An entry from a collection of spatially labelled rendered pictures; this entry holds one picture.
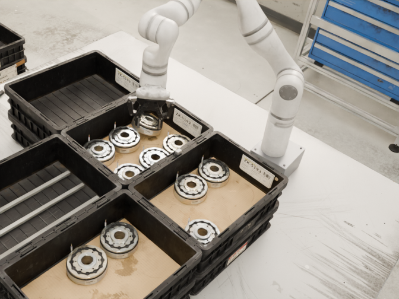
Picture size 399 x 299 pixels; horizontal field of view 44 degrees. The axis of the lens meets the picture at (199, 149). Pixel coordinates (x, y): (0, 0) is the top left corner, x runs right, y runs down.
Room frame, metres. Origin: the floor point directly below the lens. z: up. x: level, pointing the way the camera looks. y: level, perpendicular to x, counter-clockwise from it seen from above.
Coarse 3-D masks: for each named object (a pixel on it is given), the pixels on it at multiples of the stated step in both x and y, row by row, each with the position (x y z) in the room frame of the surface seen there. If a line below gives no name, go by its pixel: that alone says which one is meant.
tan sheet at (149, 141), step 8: (168, 128) 1.35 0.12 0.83; (144, 136) 1.28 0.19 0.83; (152, 136) 1.29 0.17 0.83; (160, 136) 1.30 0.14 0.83; (144, 144) 1.24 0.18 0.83; (152, 144) 1.25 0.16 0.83; (160, 144) 1.26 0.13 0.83; (136, 152) 1.20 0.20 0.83; (120, 160) 1.15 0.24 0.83; (128, 160) 1.15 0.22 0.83; (136, 160) 1.16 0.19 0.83; (112, 168) 1.10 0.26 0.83
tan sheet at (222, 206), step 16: (240, 176) 1.18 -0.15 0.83; (208, 192) 1.08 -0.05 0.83; (224, 192) 1.10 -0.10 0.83; (240, 192) 1.11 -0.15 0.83; (256, 192) 1.12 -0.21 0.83; (160, 208) 0.98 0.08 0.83; (176, 208) 0.99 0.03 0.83; (192, 208) 1.00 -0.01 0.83; (208, 208) 1.02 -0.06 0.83; (224, 208) 1.03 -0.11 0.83; (240, 208) 1.04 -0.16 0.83; (224, 224) 0.97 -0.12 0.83
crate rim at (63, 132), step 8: (120, 104) 1.30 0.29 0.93; (176, 104) 1.36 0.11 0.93; (104, 112) 1.25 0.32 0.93; (184, 112) 1.34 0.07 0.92; (88, 120) 1.19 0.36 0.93; (200, 120) 1.31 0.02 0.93; (72, 128) 1.14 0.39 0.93; (208, 128) 1.28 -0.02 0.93; (64, 136) 1.10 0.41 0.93; (200, 136) 1.23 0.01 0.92; (88, 152) 1.05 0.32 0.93; (96, 160) 1.02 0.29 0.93; (160, 160) 1.08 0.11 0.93; (104, 168) 1.00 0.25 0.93; (152, 168) 1.04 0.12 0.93; (112, 176) 0.97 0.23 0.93; (136, 176) 0.99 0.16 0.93; (128, 184) 0.96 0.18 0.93
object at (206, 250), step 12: (216, 132) 1.26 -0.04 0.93; (192, 144) 1.18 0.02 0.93; (180, 156) 1.11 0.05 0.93; (252, 156) 1.18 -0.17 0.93; (156, 168) 1.04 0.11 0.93; (144, 180) 0.99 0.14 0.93; (288, 180) 1.10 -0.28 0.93; (132, 192) 0.93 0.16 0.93; (276, 192) 1.04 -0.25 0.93; (264, 204) 1.00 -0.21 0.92; (240, 216) 0.92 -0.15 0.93; (252, 216) 0.95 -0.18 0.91; (180, 228) 0.84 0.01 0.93; (228, 228) 0.87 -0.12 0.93; (192, 240) 0.81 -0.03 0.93; (216, 240) 0.82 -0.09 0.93; (204, 252) 0.79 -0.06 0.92
